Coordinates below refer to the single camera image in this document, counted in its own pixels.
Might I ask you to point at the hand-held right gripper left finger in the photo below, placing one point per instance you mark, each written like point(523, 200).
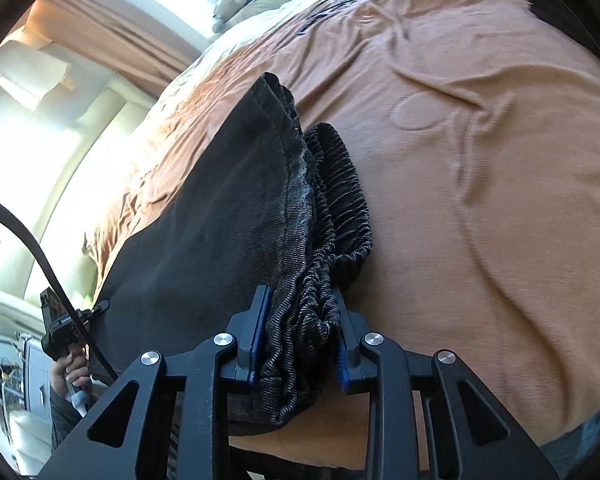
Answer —
point(257, 340)

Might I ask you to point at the person's left hand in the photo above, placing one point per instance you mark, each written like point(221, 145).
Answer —
point(67, 372)

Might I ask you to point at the orange blanket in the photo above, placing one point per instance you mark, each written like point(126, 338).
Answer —
point(480, 185)

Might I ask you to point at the person's left forearm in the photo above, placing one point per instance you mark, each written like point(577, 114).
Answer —
point(62, 425)

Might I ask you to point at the blue cartoon printed bedsheet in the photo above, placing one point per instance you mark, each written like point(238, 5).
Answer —
point(580, 440)

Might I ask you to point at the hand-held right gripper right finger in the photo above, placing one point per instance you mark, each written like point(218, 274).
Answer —
point(341, 365)

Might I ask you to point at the pink curtain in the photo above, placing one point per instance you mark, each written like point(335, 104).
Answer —
point(120, 35)

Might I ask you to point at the black pants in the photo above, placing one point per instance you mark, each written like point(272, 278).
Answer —
point(205, 210)

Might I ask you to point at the black cloth pile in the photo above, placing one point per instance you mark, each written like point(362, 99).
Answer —
point(550, 5)

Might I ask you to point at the white bedside cabinet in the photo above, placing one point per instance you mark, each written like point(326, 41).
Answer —
point(32, 375)

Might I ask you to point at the white hanging cloth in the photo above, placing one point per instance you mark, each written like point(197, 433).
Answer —
point(30, 75)

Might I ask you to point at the cream padded headboard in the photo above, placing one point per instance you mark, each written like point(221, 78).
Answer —
point(80, 160)

